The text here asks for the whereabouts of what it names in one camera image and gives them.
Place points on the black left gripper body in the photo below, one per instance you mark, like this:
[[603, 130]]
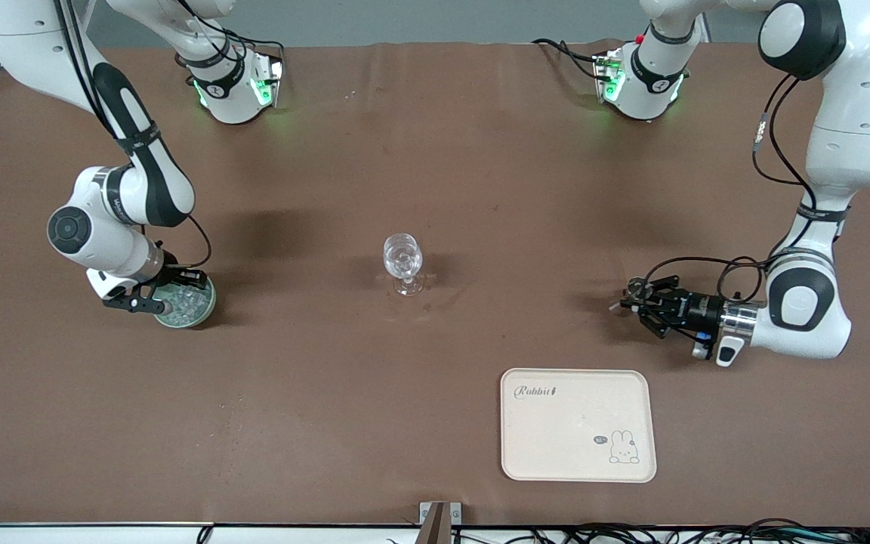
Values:
[[692, 307]]

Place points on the clear ice cubes pile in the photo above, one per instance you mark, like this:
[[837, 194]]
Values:
[[189, 304]]

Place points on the steel double jigger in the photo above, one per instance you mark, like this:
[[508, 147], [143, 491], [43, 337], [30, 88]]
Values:
[[637, 289]]

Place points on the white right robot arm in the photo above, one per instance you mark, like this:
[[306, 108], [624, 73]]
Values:
[[20, 45]]

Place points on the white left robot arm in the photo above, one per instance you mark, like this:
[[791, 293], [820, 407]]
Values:
[[858, 98]]

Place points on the clear stemmed wine glass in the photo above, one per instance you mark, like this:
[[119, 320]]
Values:
[[402, 257]]

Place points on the pale green ceramic bowl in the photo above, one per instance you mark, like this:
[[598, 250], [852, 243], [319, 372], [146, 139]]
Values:
[[182, 325]]

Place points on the cream rabbit print tray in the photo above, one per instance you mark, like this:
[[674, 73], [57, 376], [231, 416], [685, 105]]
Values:
[[571, 431]]

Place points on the large table cover mat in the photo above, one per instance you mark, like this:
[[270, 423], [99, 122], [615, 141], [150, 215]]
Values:
[[329, 415]]

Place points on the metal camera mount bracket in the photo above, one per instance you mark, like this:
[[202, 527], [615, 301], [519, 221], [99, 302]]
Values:
[[427, 514]]

